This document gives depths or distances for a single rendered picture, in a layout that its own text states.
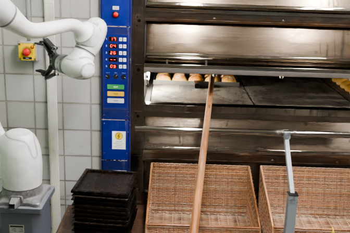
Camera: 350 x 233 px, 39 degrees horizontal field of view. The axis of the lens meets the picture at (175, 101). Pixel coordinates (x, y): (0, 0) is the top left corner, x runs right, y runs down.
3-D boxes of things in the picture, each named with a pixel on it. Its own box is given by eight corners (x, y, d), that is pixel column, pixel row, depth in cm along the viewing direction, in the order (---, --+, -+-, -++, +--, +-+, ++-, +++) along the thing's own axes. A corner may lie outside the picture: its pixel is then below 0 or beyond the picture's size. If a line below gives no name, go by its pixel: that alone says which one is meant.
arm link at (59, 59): (60, 76, 224) (53, 74, 228) (77, 73, 230) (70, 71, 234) (60, 56, 221) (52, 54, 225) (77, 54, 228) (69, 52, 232)
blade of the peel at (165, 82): (239, 86, 317) (239, 82, 316) (153, 83, 316) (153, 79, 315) (232, 74, 352) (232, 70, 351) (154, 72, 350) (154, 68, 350)
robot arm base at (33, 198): (-13, 210, 187) (-14, 197, 186) (8, 185, 208) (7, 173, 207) (36, 212, 187) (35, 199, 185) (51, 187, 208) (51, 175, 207)
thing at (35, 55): (22, 58, 263) (21, 39, 261) (40, 59, 264) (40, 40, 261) (17, 61, 256) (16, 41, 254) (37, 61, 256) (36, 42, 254)
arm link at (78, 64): (72, 80, 229) (85, 55, 231) (92, 86, 218) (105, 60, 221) (54, 69, 221) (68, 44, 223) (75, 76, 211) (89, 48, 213)
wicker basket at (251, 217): (148, 206, 284) (149, 160, 277) (247, 209, 285) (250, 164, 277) (142, 253, 238) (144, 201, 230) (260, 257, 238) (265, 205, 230)
